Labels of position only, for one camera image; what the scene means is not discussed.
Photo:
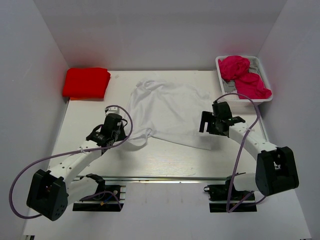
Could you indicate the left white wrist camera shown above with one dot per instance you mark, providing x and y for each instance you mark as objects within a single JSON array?
[{"x": 112, "y": 109}]

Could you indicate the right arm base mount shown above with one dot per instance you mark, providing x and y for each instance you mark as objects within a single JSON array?
[{"x": 218, "y": 196}]

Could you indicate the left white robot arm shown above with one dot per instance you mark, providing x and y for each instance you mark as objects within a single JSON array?
[{"x": 53, "y": 190}]

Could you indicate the magenta t shirt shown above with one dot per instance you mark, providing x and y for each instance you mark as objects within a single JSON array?
[{"x": 243, "y": 73}]

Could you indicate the grey garment in basket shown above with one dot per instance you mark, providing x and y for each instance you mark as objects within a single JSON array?
[{"x": 229, "y": 86}]

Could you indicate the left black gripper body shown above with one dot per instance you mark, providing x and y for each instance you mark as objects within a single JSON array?
[{"x": 120, "y": 134}]

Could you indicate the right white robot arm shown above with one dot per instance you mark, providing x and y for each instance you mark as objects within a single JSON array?
[{"x": 275, "y": 170}]

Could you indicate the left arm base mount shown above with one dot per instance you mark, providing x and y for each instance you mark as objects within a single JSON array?
[{"x": 111, "y": 196}]

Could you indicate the white t shirt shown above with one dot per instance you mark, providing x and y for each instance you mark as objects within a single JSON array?
[{"x": 170, "y": 112}]

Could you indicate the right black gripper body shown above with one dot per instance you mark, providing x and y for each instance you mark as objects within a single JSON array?
[{"x": 213, "y": 127}]

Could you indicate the folded red t shirt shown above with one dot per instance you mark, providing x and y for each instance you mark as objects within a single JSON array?
[{"x": 86, "y": 83}]

